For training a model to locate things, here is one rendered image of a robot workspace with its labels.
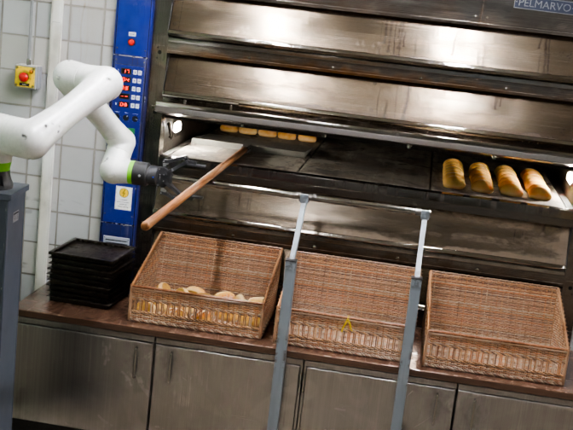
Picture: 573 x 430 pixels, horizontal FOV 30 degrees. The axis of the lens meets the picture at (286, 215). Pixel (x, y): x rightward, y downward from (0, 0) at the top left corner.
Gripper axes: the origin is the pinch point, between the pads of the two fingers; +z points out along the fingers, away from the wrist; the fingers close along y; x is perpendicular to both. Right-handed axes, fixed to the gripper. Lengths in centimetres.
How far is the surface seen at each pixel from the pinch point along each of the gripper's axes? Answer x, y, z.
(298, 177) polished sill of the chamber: -54, 3, 31
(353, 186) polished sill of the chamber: -54, 3, 55
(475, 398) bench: 0, 69, 116
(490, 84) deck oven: -55, -47, 106
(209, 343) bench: 1, 64, 10
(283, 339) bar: 6, 56, 40
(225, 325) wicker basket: -6, 58, 15
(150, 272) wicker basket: -35, 49, -25
